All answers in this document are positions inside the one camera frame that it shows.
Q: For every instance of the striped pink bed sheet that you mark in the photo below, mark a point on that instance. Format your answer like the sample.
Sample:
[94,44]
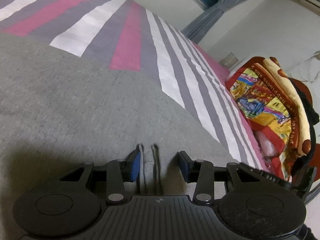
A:
[123,35]

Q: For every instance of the white pillow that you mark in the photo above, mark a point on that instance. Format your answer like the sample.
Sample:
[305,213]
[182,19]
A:
[269,151]

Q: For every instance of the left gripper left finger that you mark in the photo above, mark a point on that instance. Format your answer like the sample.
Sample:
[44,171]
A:
[118,172]

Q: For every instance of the right grey curtain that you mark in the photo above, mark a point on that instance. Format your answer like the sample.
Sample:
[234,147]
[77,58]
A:
[199,27]

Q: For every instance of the black garment on pile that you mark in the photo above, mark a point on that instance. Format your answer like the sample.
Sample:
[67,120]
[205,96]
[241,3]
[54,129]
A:
[307,109]

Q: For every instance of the cream brown blanket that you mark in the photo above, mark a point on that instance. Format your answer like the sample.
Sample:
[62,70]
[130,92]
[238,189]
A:
[304,142]

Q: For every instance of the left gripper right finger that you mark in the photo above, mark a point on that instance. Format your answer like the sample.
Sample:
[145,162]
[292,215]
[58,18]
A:
[198,171]

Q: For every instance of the red wooden headboard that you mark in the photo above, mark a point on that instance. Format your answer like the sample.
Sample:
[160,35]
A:
[303,89]

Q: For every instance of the colourful folded quilt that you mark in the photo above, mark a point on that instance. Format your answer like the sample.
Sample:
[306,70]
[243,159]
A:
[268,111]

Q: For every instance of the grey pants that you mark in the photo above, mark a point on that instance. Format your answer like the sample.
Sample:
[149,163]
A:
[59,110]

